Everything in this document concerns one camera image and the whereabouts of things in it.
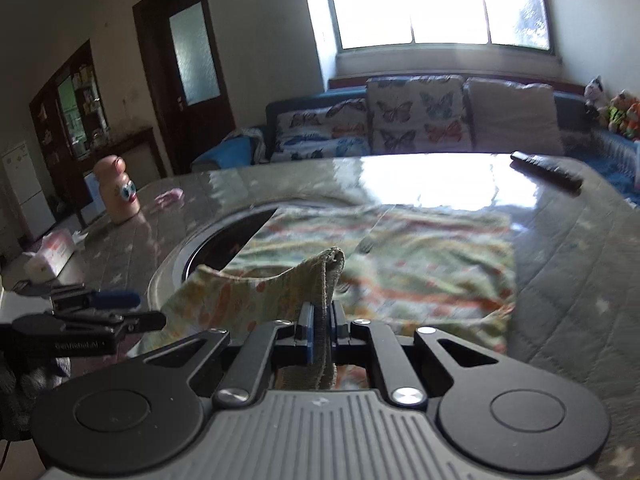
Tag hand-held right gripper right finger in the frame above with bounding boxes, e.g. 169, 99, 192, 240
327, 305, 506, 407

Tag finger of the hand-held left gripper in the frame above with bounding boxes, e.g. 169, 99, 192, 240
46, 310, 167, 337
50, 284, 142, 314

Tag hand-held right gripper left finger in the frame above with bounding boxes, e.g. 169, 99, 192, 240
131, 302, 317, 408

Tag yellow floral pants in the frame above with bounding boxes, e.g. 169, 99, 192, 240
135, 205, 519, 391

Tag person's left hand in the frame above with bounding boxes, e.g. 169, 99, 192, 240
0, 357, 72, 442

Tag white tissue pack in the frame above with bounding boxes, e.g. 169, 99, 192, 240
24, 227, 76, 281

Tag pink cartoon bottle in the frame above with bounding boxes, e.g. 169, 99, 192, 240
94, 155, 141, 225

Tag black round induction cooktop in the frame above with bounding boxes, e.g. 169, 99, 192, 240
184, 207, 282, 285

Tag small pink toy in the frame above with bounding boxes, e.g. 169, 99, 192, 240
154, 188, 185, 209

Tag white refrigerator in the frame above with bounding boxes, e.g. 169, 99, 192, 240
0, 142, 56, 249

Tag blue blanket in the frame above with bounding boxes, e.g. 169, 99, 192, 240
192, 137, 256, 171

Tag long butterfly print cushion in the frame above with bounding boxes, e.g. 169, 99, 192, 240
270, 99, 374, 163

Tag dark wooden door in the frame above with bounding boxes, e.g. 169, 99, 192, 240
132, 0, 236, 179

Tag dark glass display cabinet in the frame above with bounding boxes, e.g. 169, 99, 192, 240
29, 40, 111, 196

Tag large butterfly print cushion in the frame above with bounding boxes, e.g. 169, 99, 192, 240
366, 75, 474, 155

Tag dark blue sofa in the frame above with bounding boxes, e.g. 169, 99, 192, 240
192, 80, 640, 211

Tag black remote control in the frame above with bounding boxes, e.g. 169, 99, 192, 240
510, 151, 584, 192

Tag plain grey cushion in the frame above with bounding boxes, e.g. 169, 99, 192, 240
465, 77, 566, 156

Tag window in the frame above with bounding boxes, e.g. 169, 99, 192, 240
300, 0, 567, 57

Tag black and white plush toy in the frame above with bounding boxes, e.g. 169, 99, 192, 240
584, 76, 607, 121

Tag brown plush toy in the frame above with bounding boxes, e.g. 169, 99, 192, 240
605, 90, 634, 136

